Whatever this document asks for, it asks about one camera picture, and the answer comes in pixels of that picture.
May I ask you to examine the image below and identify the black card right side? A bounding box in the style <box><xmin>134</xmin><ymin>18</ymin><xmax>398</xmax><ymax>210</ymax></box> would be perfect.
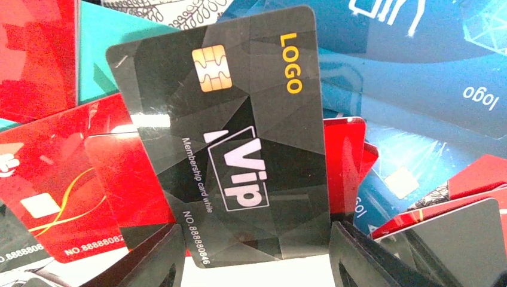
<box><xmin>376</xmin><ymin>198</ymin><xmax>506</xmax><ymax>286</ymax></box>

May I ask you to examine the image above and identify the red VIP card upper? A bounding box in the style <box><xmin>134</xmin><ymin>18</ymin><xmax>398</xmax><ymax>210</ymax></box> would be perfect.
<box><xmin>1</xmin><ymin>94</ymin><xmax>175</xmax><ymax>263</ymax></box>

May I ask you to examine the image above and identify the red card black stripe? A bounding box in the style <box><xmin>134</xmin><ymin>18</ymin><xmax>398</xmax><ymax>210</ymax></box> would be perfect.
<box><xmin>323</xmin><ymin>117</ymin><xmax>378</xmax><ymax>216</ymax></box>

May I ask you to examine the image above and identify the blue card fan right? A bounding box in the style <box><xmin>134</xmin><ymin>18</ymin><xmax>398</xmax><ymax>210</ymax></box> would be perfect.
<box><xmin>218</xmin><ymin>0</ymin><xmax>507</xmax><ymax>236</ymax></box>

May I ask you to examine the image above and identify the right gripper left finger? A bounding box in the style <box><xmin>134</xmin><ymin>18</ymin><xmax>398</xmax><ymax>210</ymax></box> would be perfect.
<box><xmin>83</xmin><ymin>224</ymin><xmax>186</xmax><ymax>287</ymax></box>

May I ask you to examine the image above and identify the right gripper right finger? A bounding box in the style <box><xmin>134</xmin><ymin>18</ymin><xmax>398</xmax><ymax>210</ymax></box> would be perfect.
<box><xmin>329</xmin><ymin>221</ymin><xmax>463</xmax><ymax>286</ymax></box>

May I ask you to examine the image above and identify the black logo card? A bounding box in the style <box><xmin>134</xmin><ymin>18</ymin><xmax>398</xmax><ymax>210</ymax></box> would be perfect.
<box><xmin>106</xmin><ymin>5</ymin><xmax>330</xmax><ymax>268</ymax></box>

